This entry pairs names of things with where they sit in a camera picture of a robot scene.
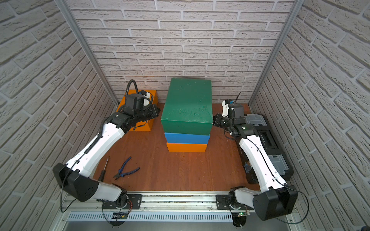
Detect orange shoebox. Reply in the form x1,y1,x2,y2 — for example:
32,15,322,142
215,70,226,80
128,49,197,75
117,90,160,132
166,143,208,153

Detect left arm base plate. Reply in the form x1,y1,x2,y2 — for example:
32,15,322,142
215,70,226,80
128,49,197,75
102,193,143,210

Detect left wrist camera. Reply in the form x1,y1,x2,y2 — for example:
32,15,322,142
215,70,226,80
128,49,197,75
124,80,154,111

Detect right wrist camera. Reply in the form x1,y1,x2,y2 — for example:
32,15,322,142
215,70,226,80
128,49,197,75
222,92,244,119

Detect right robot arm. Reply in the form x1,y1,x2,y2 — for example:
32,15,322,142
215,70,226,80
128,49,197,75
213,114,298,220

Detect blue shoebox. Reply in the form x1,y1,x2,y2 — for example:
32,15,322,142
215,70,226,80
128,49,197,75
164,132,210,144

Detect blue handled pliers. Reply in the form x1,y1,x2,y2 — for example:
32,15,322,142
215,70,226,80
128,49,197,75
112,156,141,181

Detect black plastic toolbox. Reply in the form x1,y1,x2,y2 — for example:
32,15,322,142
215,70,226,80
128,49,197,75
235,114,294,184

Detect corner aluminium post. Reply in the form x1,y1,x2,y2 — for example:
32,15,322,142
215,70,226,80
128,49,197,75
55,0,119,107
248,0,304,106

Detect aluminium front rail frame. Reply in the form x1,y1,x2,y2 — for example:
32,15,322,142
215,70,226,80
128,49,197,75
49,191,304,231

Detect left corner aluminium post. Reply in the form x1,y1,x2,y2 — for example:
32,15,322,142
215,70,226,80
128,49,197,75
55,0,119,107

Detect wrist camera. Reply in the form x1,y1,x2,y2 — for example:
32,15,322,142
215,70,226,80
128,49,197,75
222,92,244,119
124,80,154,111

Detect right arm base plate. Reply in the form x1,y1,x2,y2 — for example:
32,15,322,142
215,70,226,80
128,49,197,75
215,194,249,211

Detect right corner aluminium post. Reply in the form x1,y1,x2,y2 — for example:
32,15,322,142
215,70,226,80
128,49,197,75
248,0,304,106

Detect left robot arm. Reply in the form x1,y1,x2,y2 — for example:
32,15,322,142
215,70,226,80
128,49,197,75
53,105,160,208

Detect black handled screwdriver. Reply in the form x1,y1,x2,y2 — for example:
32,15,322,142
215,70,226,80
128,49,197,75
98,157,110,182

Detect green shoebox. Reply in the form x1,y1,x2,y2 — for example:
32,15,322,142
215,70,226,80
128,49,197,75
161,78,213,136

